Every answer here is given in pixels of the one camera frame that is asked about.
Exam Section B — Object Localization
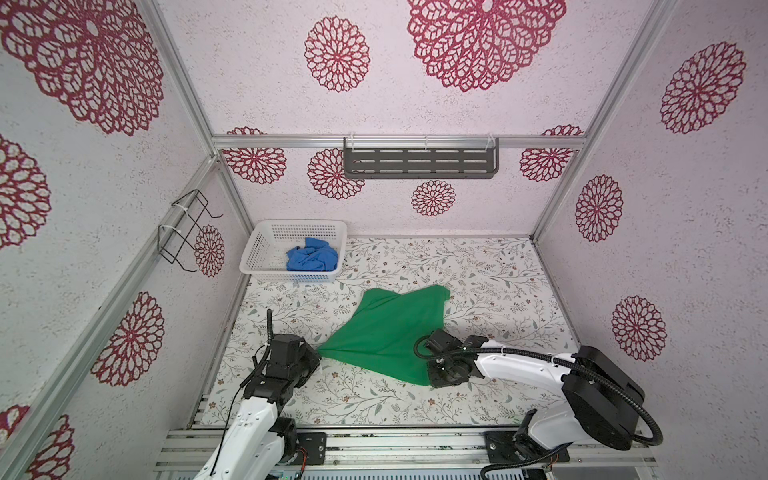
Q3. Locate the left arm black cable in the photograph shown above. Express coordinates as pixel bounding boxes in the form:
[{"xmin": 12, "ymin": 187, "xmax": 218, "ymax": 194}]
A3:
[{"xmin": 209, "ymin": 308, "xmax": 275, "ymax": 475}]

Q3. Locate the black wire wall rack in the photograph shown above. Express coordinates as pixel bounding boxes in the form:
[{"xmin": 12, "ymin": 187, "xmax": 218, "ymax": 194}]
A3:
[{"xmin": 155, "ymin": 189, "xmax": 225, "ymax": 277}]

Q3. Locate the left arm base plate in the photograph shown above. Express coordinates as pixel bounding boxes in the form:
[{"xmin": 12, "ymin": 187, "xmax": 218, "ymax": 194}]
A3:
[{"xmin": 278, "ymin": 432, "xmax": 328, "ymax": 467}]

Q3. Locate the grey metal wall shelf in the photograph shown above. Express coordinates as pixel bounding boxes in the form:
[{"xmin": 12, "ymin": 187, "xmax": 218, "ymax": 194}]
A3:
[{"xmin": 342, "ymin": 138, "xmax": 499, "ymax": 180}]

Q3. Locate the green tank top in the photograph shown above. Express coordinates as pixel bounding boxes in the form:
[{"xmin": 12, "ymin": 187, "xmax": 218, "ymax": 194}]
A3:
[{"xmin": 318, "ymin": 285, "xmax": 451, "ymax": 386}]

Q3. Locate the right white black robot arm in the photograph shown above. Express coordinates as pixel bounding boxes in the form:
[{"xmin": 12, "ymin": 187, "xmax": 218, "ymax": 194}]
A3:
[{"xmin": 413, "ymin": 329, "xmax": 663, "ymax": 454}]

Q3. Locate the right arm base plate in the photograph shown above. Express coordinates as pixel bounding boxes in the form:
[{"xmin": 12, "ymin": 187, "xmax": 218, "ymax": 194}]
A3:
[{"xmin": 483, "ymin": 430, "xmax": 570, "ymax": 466}]

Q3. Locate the blue tank top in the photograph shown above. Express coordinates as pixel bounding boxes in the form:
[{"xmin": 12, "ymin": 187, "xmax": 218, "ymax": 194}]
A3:
[{"xmin": 286, "ymin": 237, "xmax": 339, "ymax": 272}]

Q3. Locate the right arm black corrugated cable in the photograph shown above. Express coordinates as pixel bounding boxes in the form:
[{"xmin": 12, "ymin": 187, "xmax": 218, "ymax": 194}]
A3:
[{"xmin": 413, "ymin": 332, "xmax": 664, "ymax": 448}]

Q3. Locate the white plastic basket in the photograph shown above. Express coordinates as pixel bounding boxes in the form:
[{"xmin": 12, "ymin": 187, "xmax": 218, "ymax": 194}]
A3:
[{"xmin": 239, "ymin": 219, "xmax": 347, "ymax": 284}]

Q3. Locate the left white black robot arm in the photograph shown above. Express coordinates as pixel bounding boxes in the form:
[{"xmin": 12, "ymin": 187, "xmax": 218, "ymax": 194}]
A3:
[{"xmin": 196, "ymin": 334, "xmax": 320, "ymax": 479}]

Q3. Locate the aluminium front rail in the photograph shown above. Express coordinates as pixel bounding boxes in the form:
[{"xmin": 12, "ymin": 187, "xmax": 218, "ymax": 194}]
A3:
[{"xmin": 152, "ymin": 427, "xmax": 658, "ymax": 475}]

